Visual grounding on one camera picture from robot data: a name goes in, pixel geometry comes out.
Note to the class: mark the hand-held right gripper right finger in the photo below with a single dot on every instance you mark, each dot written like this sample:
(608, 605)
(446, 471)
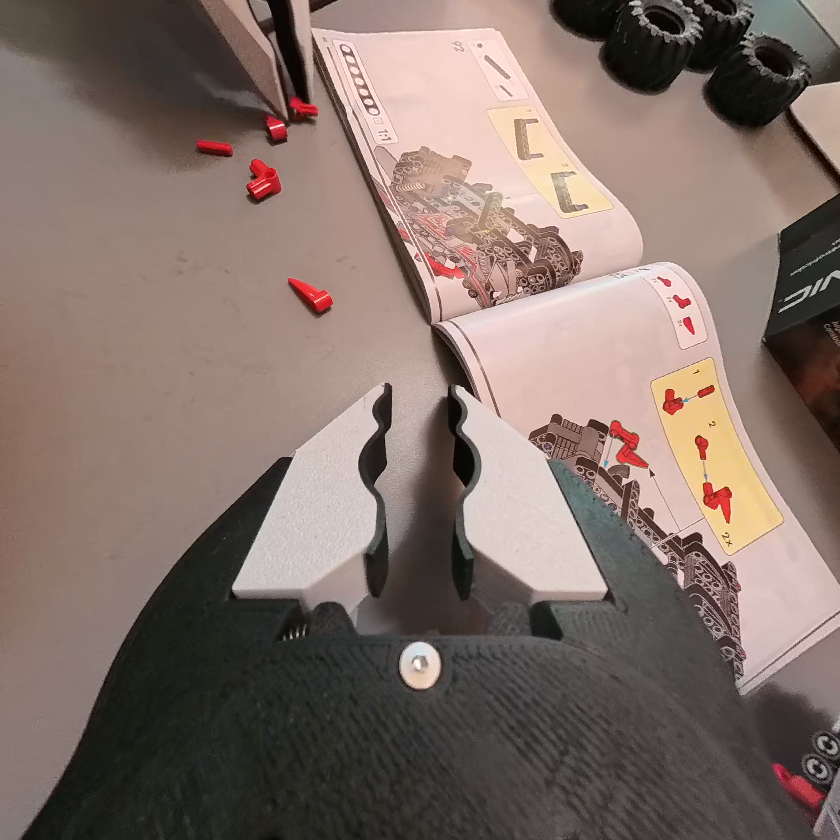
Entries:
(522, 525)

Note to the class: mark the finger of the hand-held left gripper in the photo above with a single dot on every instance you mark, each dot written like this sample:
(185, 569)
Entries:
(302, 46)
(246, 46)

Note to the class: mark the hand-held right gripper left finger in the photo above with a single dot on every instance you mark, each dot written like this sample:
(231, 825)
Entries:
(308, 518)

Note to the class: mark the red pin connector brick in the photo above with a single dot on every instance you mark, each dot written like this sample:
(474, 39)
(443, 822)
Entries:
(304, 109)

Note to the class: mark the red small connector brick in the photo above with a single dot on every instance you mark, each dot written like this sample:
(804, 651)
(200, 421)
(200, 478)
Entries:
(277, 128)

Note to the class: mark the red straight pin brick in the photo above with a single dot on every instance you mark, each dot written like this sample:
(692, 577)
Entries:
(214, 148)

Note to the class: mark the red angled connector brick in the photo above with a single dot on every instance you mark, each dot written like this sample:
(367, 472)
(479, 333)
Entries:
(264, 181)

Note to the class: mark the red tooth brick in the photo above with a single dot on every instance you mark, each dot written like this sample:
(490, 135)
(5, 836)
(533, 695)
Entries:
(311, 295)

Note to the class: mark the open building instruction booklet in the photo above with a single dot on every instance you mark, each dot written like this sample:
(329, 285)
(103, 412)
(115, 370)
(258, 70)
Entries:
(499, 170)

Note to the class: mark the black toy tire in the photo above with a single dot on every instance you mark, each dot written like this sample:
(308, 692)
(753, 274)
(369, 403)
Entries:
(725, 29)
(761, 82)
(587, 13)
(649, 49)

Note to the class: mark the black printed box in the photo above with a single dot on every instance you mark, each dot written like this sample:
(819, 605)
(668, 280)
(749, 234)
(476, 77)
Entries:
(810, 315)

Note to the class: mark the red brick piece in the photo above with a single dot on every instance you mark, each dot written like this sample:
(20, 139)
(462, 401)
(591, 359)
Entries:
(797, 789)

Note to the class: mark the grey printed packaging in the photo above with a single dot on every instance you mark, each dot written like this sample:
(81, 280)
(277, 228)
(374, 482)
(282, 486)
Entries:
(828, 754)

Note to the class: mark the beige cardboard sheet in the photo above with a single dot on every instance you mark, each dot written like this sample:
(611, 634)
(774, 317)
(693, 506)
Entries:
(817, 128)

